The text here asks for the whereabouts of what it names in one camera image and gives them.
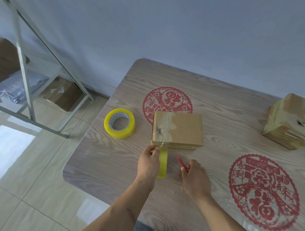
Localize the person's left hand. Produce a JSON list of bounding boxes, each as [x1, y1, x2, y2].
[[137, 145, 161, 190]]

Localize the person's right hand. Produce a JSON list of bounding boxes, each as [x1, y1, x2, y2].
[[181, 159, 212, 202]]

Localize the red utility knife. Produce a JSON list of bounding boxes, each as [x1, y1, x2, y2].
[[177, 156, 189, 171]]

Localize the yellow tape strip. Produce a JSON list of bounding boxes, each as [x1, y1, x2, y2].
[[156, 142, 168, 179]]

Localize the person's left forearm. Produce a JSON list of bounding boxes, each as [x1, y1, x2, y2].
[[82, 177, 155, 231]]

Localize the person's right forearm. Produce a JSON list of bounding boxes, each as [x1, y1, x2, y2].
[[194, 194, 246, 231]]

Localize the small torn cardboard box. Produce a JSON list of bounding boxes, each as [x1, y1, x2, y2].
[[151, 111, 204, 150]]

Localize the yellow packing tape roll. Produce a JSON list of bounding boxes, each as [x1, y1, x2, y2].
[[104, 108, 136, 139]]

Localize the round red paper-cut decal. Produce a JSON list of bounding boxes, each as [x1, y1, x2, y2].
[[142, 87, 193, 125]]

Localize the large red paper-cut decal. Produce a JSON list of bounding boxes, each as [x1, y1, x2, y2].
[[228, 154, 301, 229]]

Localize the brown cardboard box with label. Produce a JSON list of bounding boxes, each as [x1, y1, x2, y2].
[[42, 77, 87, 112]]

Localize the taped cardboard box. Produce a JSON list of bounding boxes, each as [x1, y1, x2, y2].
[[263, 93, 305, 150]]

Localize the grey plastic mailer bags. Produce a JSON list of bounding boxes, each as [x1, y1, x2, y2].
[[0, 70, 49, 105]]

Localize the brown wooden chair seat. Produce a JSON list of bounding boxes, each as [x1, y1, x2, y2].
[[0, 38, 30, 82]]

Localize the grey metal shelf frame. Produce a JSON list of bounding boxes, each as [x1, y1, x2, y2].
[[0, 0, 95, 138]]

